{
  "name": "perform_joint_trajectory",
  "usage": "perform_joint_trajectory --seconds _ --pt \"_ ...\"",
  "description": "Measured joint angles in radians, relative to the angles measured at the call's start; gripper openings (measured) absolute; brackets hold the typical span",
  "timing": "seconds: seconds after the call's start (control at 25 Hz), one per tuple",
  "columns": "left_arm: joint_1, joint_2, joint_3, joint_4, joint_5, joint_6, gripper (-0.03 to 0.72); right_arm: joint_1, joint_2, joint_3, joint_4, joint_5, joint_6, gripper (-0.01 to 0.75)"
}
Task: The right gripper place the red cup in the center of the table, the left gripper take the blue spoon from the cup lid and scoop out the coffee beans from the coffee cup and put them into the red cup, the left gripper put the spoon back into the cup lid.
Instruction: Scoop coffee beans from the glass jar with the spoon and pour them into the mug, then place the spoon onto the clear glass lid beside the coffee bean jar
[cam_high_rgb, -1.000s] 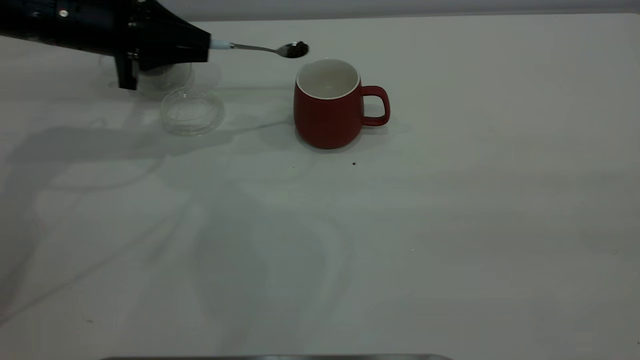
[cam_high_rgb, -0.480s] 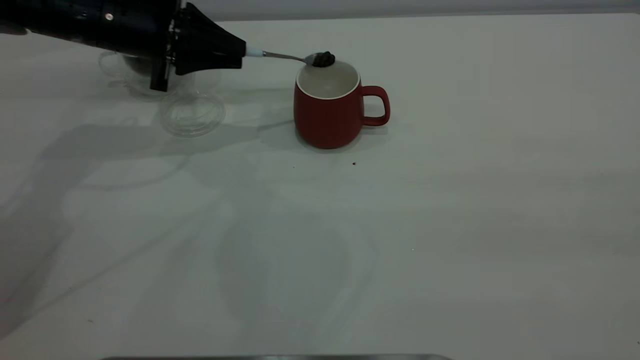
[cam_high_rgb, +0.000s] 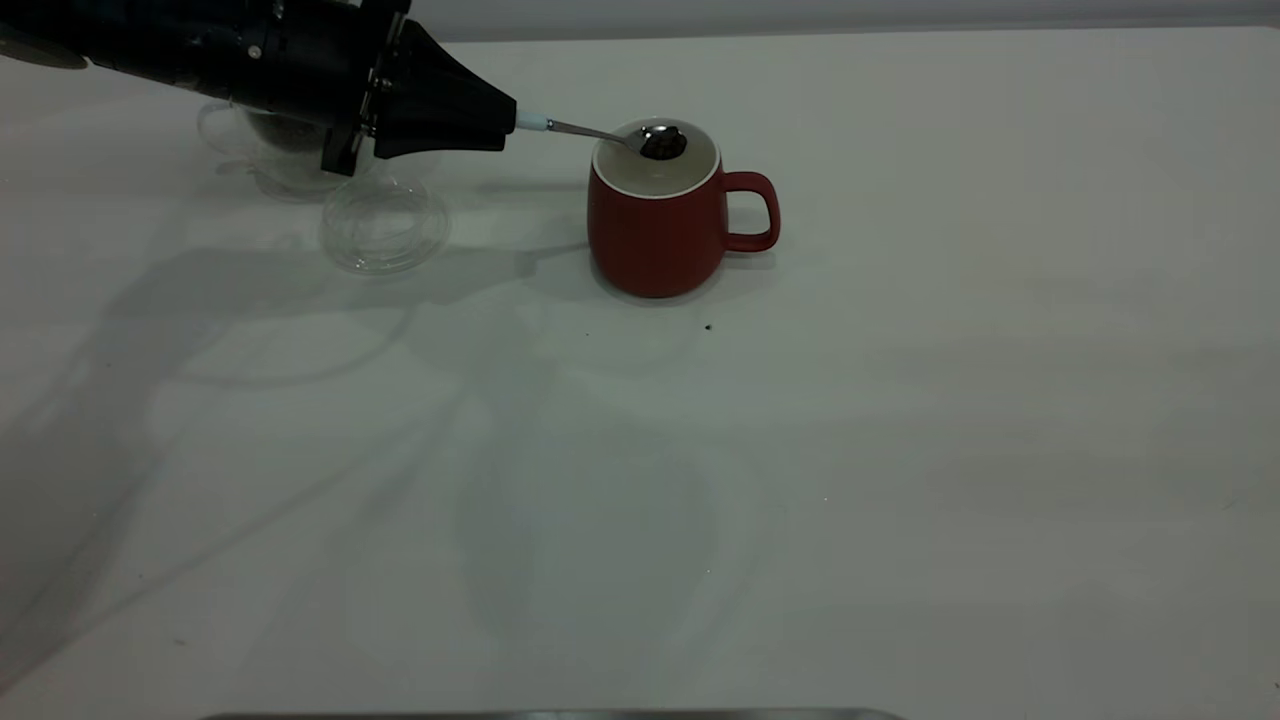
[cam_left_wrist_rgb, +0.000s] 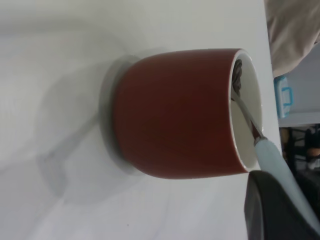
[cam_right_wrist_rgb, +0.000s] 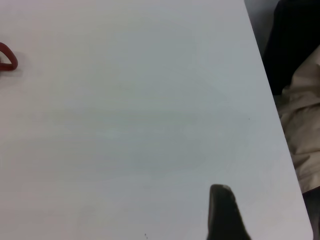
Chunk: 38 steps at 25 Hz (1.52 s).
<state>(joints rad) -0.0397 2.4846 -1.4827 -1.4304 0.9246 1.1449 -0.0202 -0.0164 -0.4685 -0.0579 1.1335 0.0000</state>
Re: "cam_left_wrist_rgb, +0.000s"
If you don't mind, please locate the blue and white plastic box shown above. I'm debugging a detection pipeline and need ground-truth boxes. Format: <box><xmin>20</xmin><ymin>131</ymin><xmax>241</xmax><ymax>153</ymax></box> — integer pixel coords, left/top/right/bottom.
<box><xmin>273</xmin><ymin>75</ymin><xmax>294</xmax><ymax>119</ymax></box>

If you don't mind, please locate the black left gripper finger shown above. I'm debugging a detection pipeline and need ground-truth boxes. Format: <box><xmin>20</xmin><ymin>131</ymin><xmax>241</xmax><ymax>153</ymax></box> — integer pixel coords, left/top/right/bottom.
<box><xmin>244</xmin><ymin>170</ymin><xmax>320</xmax><ymax>240</ymax></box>

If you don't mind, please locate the white-handled metal spoon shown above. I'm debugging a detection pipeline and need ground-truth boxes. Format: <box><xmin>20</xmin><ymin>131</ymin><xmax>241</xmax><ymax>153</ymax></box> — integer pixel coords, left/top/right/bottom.
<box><xmin>231</xmin><ymin>58</ymin><xmax>320</xmax><ymax>226</ymax></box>

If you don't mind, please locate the beige cloth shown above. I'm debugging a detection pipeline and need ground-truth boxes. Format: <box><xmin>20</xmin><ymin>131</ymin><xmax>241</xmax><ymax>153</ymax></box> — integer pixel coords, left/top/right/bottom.
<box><xmin>264</xmin><ymin>0</ymin><xmax>320</xmax><ymax>78</ymax></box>

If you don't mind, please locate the red ceramic mug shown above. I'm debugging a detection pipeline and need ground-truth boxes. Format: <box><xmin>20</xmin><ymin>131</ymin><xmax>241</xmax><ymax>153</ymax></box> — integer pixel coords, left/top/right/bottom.
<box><xmin>113</xmin><ymin>47</ymin><xmax>263</xmax><ymax>181</ymax></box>

